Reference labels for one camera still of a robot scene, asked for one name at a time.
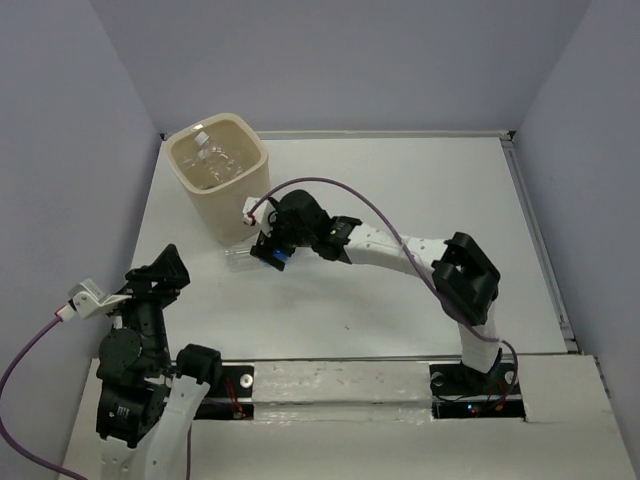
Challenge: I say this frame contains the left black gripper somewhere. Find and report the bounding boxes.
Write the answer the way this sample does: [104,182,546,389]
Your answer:
[104,240,191,367]

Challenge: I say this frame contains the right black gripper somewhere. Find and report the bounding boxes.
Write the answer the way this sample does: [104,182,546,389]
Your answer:
[251,203,317,270]

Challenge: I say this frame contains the clear crushed bottle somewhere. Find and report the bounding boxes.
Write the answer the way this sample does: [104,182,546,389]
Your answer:
[224,242,265,273]

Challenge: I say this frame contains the clear bottle without label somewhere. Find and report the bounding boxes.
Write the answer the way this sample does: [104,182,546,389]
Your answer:
[178,131,251,190]

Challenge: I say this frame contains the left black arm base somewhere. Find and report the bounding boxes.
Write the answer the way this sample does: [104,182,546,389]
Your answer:
[194,362,255,421]

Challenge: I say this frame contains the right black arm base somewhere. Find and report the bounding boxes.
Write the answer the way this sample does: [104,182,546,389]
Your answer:
[429,362,526,420]

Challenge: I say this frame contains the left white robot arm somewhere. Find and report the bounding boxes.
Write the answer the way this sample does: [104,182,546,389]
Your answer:
[96,244,222,479]

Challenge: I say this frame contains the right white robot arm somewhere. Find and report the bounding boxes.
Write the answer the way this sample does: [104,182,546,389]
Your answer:
[243,190,500,392]

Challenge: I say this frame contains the beige plastic bin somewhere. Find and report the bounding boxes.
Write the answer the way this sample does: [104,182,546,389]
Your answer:
[161,113,271,245]

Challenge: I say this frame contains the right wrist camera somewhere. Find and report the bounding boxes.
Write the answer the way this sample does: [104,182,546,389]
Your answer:
[242,197,277,236]

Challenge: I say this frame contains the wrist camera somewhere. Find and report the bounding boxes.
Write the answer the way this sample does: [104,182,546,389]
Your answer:
[55,278,132,322]
[242,197,277,236]

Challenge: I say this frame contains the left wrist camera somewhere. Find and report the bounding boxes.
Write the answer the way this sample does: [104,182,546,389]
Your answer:
[55,278,132,322]

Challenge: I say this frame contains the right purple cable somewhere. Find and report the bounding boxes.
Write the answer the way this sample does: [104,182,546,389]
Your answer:
[247,178,519,374]

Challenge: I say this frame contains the purple cable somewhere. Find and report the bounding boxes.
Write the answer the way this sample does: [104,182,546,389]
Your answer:
[247,178,519,374]
[0,314,194,480]

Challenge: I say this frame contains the white taped front rail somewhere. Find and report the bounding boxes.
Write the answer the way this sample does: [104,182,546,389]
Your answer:
[252,360,433,425]

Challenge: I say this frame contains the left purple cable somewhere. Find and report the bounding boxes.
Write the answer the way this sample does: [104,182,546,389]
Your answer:
[0,314,194,480]

